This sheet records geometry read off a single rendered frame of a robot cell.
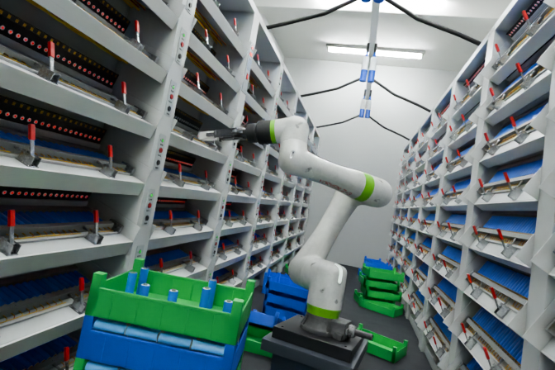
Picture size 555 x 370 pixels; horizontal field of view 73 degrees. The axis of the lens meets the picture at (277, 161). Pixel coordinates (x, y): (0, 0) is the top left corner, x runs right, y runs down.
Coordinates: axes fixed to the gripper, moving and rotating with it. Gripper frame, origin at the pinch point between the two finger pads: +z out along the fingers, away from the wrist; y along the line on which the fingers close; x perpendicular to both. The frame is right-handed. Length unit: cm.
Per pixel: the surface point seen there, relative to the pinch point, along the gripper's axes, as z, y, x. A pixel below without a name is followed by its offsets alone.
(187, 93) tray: 4.4, -10.4, 14.6
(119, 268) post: 19, -27, -47
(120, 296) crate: -11, -70, -46
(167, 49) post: 3.6, -27.3, 24.9
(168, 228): 16.1, -1.0, -35.9
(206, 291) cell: -24, -60, -47
